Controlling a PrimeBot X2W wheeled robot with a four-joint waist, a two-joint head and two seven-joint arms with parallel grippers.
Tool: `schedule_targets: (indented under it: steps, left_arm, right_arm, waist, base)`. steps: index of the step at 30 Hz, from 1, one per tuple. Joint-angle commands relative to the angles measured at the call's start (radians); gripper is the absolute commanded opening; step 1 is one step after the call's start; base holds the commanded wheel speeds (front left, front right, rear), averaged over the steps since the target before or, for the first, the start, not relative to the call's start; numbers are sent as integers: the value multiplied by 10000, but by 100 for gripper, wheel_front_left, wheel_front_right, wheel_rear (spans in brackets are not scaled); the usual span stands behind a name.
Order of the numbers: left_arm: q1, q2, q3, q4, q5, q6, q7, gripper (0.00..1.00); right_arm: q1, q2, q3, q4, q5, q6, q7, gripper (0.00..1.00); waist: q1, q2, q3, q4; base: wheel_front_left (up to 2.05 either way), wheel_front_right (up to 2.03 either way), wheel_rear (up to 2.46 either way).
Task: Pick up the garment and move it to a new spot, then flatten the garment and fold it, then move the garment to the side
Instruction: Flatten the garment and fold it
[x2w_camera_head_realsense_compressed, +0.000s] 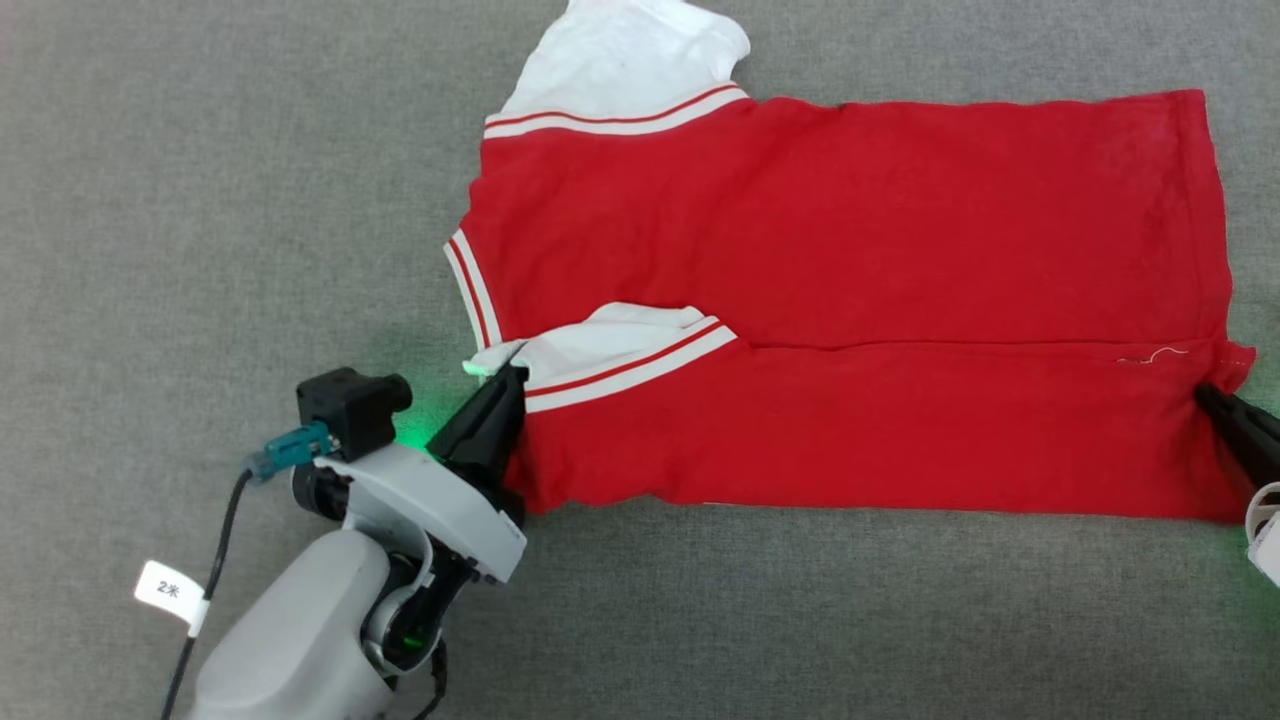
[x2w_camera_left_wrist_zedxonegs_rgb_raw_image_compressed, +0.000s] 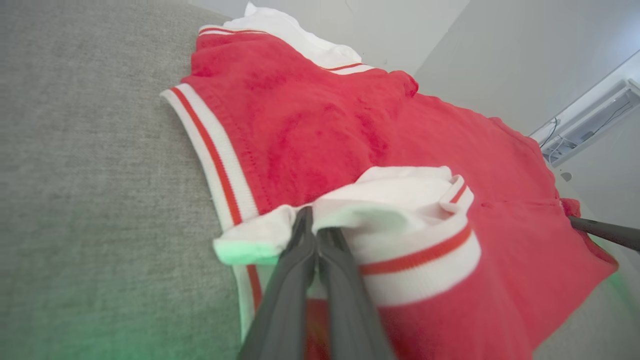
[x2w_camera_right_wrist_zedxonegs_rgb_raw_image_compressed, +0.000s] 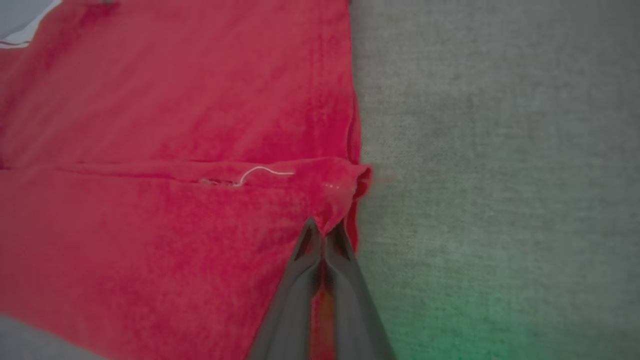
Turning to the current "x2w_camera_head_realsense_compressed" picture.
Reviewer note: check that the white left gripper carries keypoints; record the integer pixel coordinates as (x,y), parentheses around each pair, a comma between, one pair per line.
(430,495)

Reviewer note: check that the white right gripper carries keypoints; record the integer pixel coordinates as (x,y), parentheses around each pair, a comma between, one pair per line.
(1268,535)

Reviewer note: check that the red and white shirt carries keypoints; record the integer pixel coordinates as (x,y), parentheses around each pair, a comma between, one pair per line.
(850,250)

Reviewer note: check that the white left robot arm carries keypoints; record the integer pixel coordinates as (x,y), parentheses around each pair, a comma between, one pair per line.
(290,640)

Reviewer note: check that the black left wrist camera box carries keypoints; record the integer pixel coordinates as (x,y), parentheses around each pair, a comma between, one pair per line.
(345,410)

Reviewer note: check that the teal left camera connector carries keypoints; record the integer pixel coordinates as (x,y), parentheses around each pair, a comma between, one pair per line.
(292,448)

